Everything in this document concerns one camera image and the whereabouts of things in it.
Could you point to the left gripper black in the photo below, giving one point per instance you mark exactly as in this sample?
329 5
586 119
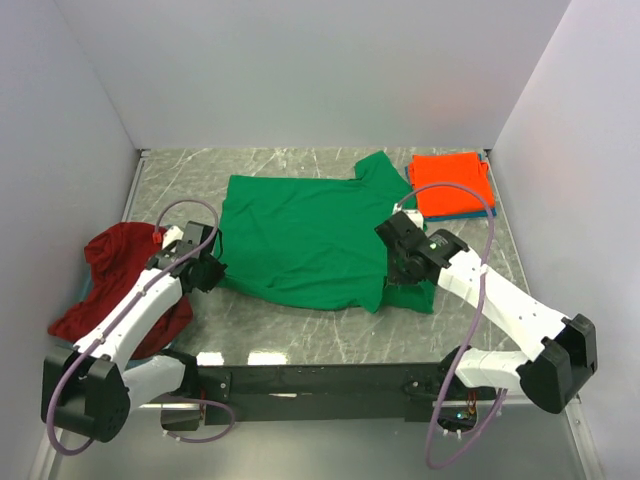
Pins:
216 275

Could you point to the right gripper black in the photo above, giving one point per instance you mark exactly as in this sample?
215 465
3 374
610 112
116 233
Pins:
395 277

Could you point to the green t shirt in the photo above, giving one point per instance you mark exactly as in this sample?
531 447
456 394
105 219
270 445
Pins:
310 242

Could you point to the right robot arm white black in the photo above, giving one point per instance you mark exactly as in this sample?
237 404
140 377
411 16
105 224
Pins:
556 355

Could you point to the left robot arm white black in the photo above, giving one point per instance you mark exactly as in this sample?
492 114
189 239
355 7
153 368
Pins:
115 340

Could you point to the dark red t shirt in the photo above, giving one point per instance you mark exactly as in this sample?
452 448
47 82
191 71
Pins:
116 258

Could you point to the folded orange t shirt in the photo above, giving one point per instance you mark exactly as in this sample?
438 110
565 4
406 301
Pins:
463 186

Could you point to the black base crossbar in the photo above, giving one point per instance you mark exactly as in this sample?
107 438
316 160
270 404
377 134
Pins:
323 392

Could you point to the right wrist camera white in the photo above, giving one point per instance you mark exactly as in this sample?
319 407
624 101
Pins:
413 214

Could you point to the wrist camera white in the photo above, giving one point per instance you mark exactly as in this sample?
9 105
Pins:
170 234
413 214

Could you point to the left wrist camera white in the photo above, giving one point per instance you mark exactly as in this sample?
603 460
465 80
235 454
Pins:
170 234

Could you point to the aluminium rail frame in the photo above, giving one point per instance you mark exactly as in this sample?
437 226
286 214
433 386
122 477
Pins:
458 396

